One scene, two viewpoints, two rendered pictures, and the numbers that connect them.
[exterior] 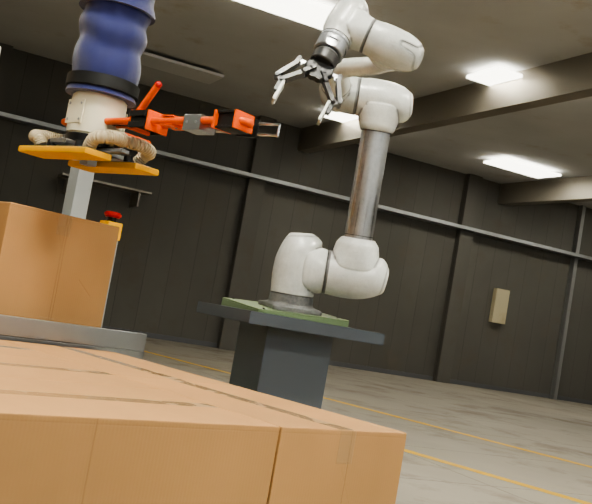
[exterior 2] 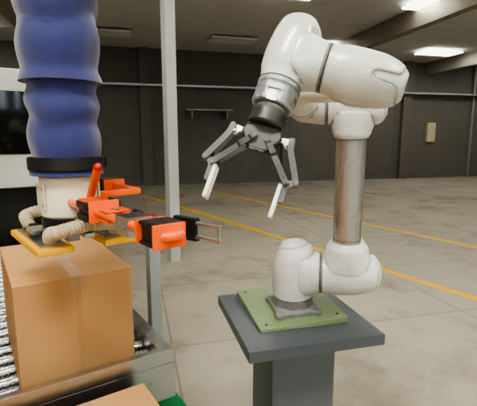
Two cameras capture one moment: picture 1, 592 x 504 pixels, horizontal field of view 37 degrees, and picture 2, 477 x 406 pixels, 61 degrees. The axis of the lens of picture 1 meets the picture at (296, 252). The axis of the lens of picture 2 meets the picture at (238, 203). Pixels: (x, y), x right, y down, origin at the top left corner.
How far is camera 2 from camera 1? 173 cm
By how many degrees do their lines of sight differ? 17
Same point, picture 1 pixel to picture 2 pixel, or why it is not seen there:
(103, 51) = (46, 134)
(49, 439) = not seen: outside the picture
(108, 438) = not seen: outside the picture
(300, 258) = (294, 271)
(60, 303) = (90, 347)
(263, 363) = (274, 372)
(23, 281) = (47, 345)
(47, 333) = (77, 387)
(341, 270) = (334, 277)
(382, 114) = (355, 123)
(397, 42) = (368, 74)
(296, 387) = (308, 383)
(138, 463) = not seen: outside the picture
